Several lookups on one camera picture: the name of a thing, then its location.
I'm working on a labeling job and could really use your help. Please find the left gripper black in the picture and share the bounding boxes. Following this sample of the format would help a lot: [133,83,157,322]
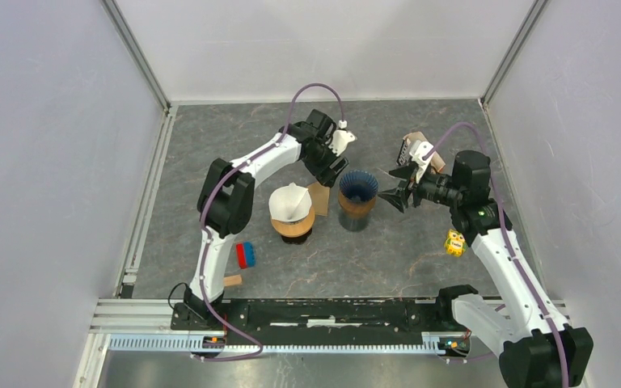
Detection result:
[301,137,348,188]

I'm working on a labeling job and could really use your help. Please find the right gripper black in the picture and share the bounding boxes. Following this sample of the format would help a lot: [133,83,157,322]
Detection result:
[377,161,463,214]

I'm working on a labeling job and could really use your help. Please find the brown paper coffee filter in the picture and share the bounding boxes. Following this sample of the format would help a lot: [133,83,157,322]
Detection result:
[307,182,331,217]

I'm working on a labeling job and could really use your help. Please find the blue ribbed cone dripper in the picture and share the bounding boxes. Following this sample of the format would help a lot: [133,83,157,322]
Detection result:
[339,170,378,204]

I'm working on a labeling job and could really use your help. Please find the white paper coffee filter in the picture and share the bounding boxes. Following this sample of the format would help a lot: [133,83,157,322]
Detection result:
[268,183,312,223]

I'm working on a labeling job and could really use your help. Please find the dark wooden ring holder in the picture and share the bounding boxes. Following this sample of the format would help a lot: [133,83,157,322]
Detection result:
[338,192,377,219]

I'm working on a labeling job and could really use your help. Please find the light wooden ring holder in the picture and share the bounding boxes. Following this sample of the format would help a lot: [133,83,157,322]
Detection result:
[271,206,315,238]

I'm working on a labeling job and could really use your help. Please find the orange filter box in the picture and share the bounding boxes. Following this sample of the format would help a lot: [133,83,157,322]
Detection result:
[396,132,446,172]

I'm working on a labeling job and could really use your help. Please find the grey glass carafe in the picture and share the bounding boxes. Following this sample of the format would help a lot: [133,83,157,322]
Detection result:
[339,213,370,232]

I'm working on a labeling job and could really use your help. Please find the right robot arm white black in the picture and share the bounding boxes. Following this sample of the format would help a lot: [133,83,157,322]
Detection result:
[378,150,594,387]

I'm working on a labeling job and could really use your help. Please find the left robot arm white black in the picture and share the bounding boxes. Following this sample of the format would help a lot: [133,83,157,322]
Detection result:
[184,109,357,330]

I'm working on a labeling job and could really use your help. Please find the yellow owl toy block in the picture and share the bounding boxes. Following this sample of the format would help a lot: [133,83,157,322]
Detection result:
[444,229,467,257]

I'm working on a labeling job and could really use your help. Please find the red blue lego brick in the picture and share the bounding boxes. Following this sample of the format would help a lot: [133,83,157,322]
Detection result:
[235,242,256,269]

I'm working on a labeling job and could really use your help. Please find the long wooden block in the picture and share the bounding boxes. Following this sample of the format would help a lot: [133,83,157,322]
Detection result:
[223,274,243,287]

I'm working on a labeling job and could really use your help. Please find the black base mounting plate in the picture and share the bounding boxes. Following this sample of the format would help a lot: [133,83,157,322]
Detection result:
[170,297,471,348]

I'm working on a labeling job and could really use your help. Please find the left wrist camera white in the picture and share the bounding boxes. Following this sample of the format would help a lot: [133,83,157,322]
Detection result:
[329,120,357,156]

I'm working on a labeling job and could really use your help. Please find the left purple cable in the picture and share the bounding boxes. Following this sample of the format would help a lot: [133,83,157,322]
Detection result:
[189,82,347,363]

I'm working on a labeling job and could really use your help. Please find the purple cable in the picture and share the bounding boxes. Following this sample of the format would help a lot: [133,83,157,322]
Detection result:
[189,82,347,363]
[423,121,571,388]

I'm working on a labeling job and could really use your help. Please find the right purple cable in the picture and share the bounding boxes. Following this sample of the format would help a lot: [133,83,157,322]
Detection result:
[423,121,571,388]

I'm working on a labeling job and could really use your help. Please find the aluminium frame rail front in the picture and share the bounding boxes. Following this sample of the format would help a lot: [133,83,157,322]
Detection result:
[74,287,594,387]

